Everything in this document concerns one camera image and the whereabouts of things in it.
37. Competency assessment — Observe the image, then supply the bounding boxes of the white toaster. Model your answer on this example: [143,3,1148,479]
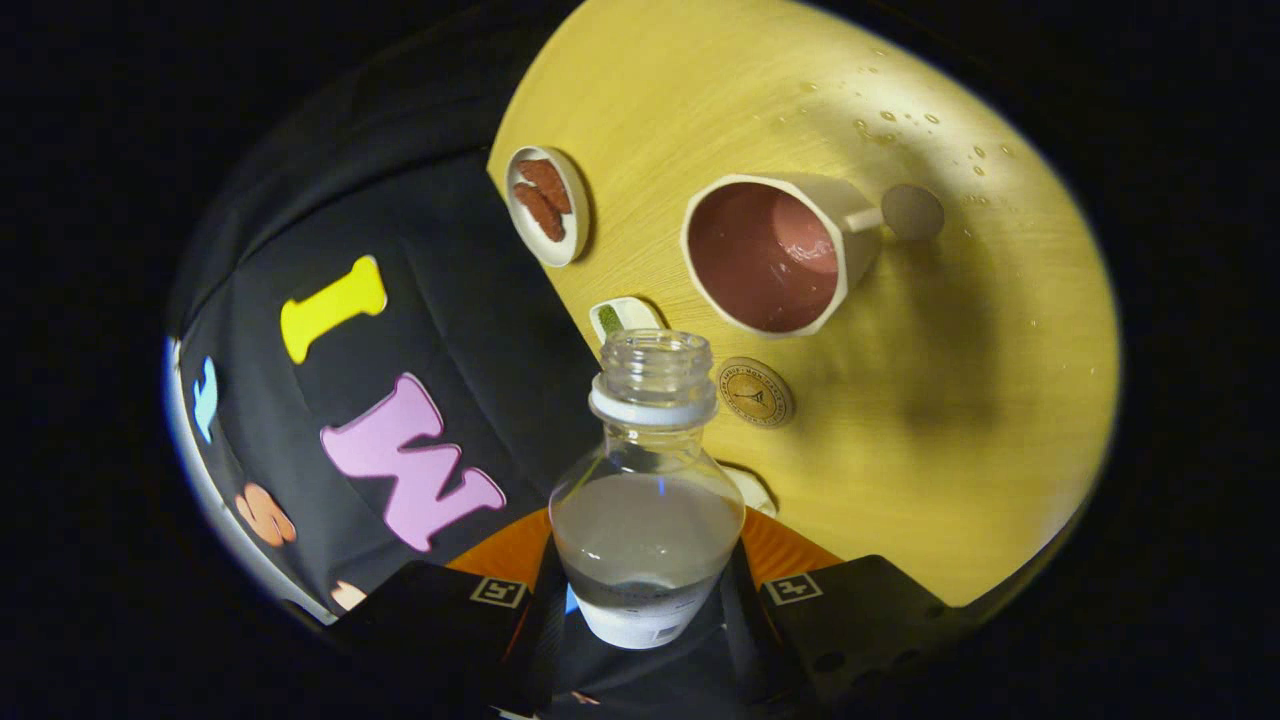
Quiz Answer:
[722,464,779,519]

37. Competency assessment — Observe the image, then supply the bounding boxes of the red sausage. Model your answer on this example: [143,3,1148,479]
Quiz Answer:
[512,183,566,243]
[515,158,573,215]

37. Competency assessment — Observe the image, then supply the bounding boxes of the wooden table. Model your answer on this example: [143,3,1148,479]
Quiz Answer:
[487,0,1121,608]

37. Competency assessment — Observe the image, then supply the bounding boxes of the cream cup with wooden handle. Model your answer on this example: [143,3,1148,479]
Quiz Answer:
[680,172,946,339]

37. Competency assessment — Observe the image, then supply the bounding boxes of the white divided snack dish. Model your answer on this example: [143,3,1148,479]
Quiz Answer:
[588,296,665,346]

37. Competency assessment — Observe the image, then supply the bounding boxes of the round cork coaster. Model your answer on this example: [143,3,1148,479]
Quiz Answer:
[717,357,796,430]

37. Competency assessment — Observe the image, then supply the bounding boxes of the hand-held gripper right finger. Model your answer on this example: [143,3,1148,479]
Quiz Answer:
[720,507,976,713]

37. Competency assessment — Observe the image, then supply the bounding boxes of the clear plastic juice bottle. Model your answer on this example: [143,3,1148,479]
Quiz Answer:
[549,329,747,651]

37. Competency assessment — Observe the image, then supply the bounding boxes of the white oval plate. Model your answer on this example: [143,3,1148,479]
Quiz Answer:
[505,146,591,269]

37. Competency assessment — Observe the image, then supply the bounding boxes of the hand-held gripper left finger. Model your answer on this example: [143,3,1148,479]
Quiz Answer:
[335,507,571,717]

